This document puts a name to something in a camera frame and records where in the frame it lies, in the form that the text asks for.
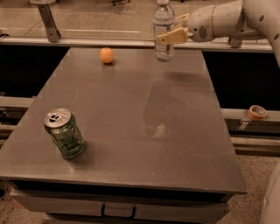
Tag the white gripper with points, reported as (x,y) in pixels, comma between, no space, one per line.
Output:
(200,25)

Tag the clear plastic water bottle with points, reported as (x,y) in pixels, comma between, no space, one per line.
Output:
(163,20)

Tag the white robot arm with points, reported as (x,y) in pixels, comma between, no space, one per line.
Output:
(239,20)

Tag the green soda can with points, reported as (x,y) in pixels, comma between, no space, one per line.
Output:
(60,124)

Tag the orange fruit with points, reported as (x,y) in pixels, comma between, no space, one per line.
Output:
(106,55)

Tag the orange tape roll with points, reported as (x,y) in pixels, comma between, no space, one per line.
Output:
(257,112)

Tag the grey cabinet drawer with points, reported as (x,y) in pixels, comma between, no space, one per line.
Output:
(80,207)

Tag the right metal bracket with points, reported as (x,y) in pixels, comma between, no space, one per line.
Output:
(235,43)

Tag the metal bracket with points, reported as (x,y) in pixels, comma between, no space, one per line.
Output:
(52,32)
(235,43)

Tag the left metal bracket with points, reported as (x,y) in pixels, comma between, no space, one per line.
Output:
(52,32)

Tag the grey metal rail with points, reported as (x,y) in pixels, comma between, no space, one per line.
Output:
(215,46)

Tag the black drawer handle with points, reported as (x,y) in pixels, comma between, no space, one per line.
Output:
(117,210)

